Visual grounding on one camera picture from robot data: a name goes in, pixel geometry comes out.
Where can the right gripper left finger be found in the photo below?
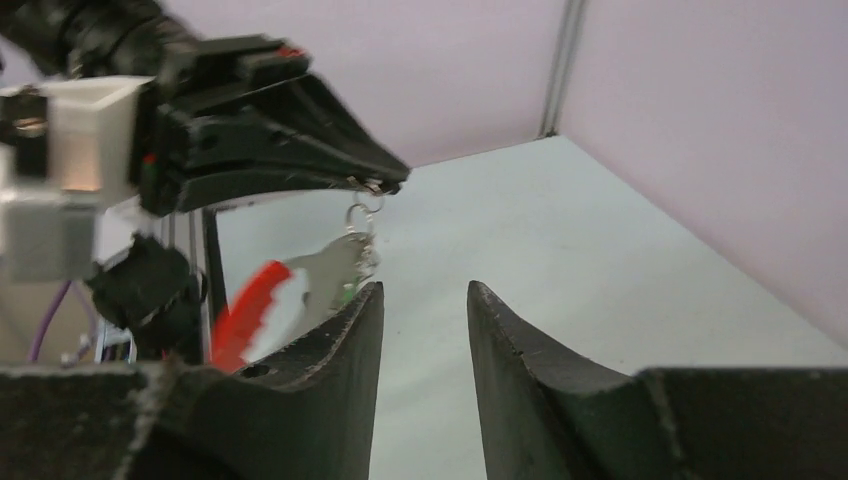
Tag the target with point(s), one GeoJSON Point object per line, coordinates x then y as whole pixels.
{"type": "Point", "coordinates": [305, 412]}

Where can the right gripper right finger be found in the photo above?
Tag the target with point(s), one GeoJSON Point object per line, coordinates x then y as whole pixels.
{"type": "Point", "coordinates": [547, 412]}

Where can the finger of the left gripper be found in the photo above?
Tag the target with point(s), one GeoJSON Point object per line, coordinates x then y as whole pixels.
{"type": "Point", "coordinates": [184, 192]}
{"type": "Point", "coordinates": [228, 124]}

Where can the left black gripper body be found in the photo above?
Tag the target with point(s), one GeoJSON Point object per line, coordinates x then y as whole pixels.
{"type": "Point", "coordinates": [254, 57]}

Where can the metal key holder red handle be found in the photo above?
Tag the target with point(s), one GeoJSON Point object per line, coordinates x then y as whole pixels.
{"type": "Point", "coordinates": [284, 299]}

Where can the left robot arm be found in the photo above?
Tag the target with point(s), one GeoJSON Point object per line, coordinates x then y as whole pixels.
{"type": "Point", "coordinates": [95, 38]}

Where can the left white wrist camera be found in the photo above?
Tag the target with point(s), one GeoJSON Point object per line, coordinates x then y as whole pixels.
{"type": "Point", "coordinates": [66, 149]}

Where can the left aluminium frame post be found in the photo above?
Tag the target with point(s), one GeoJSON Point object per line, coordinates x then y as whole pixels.
{"type": "Point", "coordinates": [566, 47]}

